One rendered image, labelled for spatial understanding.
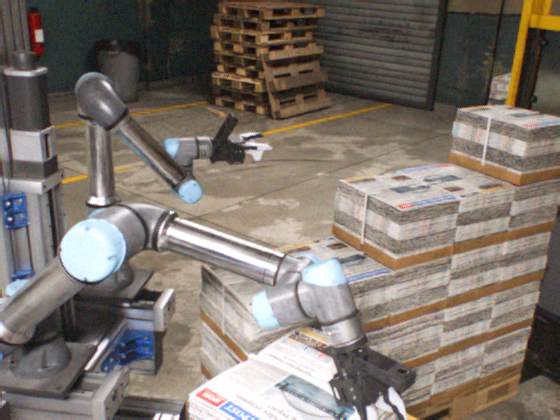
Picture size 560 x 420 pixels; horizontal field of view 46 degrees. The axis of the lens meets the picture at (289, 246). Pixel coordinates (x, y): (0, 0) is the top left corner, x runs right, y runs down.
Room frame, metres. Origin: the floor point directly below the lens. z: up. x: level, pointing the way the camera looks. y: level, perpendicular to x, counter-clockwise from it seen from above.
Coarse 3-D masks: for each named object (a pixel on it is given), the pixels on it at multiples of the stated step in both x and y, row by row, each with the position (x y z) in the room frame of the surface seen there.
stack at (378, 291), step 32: (320, 256) 2.19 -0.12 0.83; (352, 256) 2.20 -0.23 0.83; (480, 256) 2.34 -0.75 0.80; (224, 288) 1.92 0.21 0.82; (256, 288) 1.91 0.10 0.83; (352, 288) 1.98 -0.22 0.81; (384, 288) 2.07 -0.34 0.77; (416, 288) 2.16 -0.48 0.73; (448, 288) 2.25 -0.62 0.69; (480, 288) 2.35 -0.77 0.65; (224, 320) 1.92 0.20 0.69; (416, 320) 2.16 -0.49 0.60; (448, 320) 2.27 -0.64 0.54; (480, 320) 2.38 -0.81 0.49; (224, 352) 1.92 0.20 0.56; (256, 352) 1.78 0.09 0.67; (384, 352) 2.09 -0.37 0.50; (416, 352) 2.18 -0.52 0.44; (480, 352) 2.39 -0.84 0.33; (416, 384) 2.19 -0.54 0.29; (448, 384) 2.30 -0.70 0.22; (416, 416) 2.21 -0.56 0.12; (448, 416) 2.34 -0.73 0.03
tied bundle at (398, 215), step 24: (360, 192) 2.28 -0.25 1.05; (384, 192) 2.27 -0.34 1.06; (408, 192) 2.28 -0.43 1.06; (432, 192) 2.30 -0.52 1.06; (336, 216) 2.38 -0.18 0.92; (360, 216) 2.26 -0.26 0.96; (384, 216) 2.15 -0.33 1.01; (408, 216) 2.11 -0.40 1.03; (432, 216) 2.17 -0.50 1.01; (456, 216) 2.24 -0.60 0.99; (384, 240) 2.15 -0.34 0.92; (408, 240) 2.11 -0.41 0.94; (432, 240) 2.18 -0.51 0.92
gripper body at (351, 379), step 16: (336, 352) 1.03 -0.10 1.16; (352, 352) 1.03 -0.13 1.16; (336, 368) 1.05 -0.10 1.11; (352, 368) 1.02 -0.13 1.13; (336, 384) 1.02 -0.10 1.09; (352, 384) 1.00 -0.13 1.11; (368, 384) 1.00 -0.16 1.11; (384, 384) 1.02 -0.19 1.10; (336, 400) 1.02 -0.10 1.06; (352, 400) 1.00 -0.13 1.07
